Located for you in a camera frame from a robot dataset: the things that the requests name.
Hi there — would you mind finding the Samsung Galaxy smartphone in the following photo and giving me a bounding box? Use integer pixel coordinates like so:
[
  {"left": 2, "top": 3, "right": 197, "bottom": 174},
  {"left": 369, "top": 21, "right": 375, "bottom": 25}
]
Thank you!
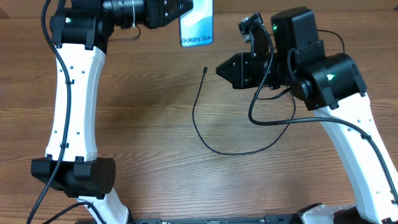
[{"left": 179, "top": 0, "right": 214, "bottom": 47}]

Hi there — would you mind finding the black USB charging cable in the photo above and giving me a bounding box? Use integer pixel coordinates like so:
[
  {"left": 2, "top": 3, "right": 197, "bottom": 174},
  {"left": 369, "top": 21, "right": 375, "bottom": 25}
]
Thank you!
[{"left": 192, "top": 29, "right": 346, "bottom": 156}]

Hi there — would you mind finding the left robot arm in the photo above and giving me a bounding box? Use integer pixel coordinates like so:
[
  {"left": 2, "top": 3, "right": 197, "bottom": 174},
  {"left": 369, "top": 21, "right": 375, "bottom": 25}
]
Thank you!
[{"left": 30, "top": 0, "right": 193, "bottom": 223}]

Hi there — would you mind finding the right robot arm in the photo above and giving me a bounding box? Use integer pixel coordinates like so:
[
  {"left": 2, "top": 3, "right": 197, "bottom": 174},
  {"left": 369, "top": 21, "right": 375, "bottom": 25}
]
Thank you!
[{"left": 216, "top": 7, "right": 397, "bottom": 223}]

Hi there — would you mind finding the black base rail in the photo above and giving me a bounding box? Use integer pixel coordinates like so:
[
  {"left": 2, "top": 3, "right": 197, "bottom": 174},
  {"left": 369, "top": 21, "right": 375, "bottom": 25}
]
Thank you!
[{"left": 74, "top": 213, "right": 299, "bottom": 224}]

